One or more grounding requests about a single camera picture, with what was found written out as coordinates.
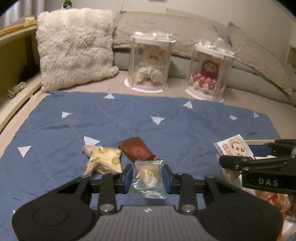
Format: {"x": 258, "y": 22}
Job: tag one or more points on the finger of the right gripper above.
{"x": 238, "y": 162}
{"x": 282, "y": 147}

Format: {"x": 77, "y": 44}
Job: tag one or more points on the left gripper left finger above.
{"x": 112, "y": 184}

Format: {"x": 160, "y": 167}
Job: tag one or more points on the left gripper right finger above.
{"x": 184, "y": 186}

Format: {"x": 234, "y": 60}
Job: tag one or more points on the beige printed snack packet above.
{"x": 233, "y": 146}

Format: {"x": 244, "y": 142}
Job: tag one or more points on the green white pastry packet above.
{"x": 148, "y": 181}

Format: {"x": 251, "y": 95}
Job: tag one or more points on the orange long snack pack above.
{"x": 280, "y": 201}

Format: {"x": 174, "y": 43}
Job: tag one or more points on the white cardboard tray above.
{"x": 260, "y": 151}

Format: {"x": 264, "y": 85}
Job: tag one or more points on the cream gold-print snack bag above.
{"x": 102, "y": 160}

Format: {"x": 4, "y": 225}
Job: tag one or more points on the dark brown chocolate packet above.
{"x": 136, "y": 150}

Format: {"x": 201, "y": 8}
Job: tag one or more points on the blue triangle-pattern quilt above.
{"x": 46, "y": 151}

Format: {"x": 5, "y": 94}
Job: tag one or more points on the grey folded duvet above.
{"x": 238, "y": 79}

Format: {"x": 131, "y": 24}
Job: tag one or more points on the clear case red doll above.
{"x": 209, "y": 71}

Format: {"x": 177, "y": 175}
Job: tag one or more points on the beige flat pillow right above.
{"x": 249, "y": 52}

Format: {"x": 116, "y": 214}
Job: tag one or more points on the beige flat pillow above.
{"x": 186, "y": 31}
{"x": 249, "y": 52}

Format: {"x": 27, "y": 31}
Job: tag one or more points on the clear case white doll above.
{"x": 149, "y": 61}

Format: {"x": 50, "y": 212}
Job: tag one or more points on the small figurine on shelf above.
{"x": 13, "y": 91}

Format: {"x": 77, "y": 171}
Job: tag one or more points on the beige flat pillow left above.
{"x": 186, "y": 31}

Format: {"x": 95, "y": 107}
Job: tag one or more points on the white fluffy pillow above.
{"x": 75, "y": 47}

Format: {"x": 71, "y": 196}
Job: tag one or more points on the wooden bed-side shelf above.
{"x": 19, "y": 63}

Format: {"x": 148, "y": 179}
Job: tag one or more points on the green glass bottle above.
{"x": 67, "y": 4}

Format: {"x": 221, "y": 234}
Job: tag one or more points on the grey window curtain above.
{"x": 21, "y": 9}

